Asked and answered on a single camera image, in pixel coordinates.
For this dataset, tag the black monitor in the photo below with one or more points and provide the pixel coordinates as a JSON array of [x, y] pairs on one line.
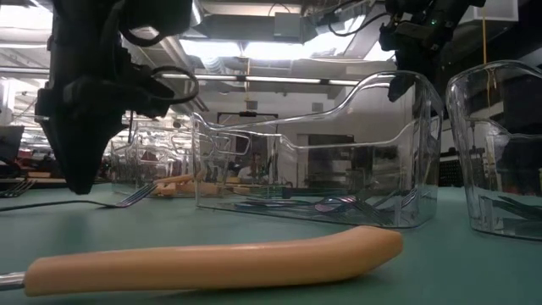
[[10, 144]]

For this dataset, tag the black rig frame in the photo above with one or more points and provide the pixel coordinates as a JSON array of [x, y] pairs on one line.
[[247, 113]]

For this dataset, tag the white ceiling unit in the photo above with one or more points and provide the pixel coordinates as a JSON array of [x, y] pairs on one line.
[[491, 10]]

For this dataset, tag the black fork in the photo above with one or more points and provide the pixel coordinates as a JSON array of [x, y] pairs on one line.
[[521, 212], [514, 202], [19, 189]]

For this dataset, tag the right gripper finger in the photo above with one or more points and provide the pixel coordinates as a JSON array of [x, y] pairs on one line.
[[398, 87]]

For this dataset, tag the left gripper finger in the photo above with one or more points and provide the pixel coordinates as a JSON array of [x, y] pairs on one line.
[[97, 152], [68, 156]]

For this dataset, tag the long ceiling light strip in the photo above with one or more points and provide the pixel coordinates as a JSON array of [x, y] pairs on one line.
[[275, 79]]

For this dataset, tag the green table mat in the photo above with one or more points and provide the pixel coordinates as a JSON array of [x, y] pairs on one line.
[[423, 271]]

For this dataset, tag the grey ceiling box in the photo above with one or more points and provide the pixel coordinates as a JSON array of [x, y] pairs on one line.
[[288, 27]]

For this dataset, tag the silver ventilation duct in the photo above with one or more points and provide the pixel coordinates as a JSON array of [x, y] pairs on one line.
[[178, 51]]

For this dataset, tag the person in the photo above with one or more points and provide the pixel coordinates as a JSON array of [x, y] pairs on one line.
[[253, 171]]

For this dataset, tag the clear plastic bin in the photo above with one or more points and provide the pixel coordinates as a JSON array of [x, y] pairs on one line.
[[474, 169], [423, 148], [127, 169]]

